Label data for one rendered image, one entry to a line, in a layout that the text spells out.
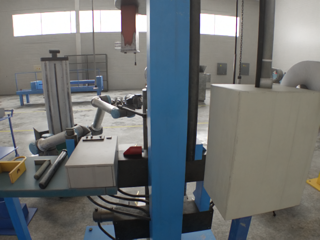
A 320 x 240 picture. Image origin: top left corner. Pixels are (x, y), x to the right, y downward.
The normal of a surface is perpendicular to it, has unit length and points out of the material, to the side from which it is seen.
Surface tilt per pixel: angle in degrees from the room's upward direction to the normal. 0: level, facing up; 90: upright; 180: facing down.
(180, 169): 90
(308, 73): 90
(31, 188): 0
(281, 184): 90
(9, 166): 90
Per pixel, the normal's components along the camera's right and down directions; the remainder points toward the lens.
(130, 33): -0.08, 0.26
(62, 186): 0.00, -0.97
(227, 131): -0.99, 0.04
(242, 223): 0.15, 0.26
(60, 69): 0.73, 0.18
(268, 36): -0.42, 0.24
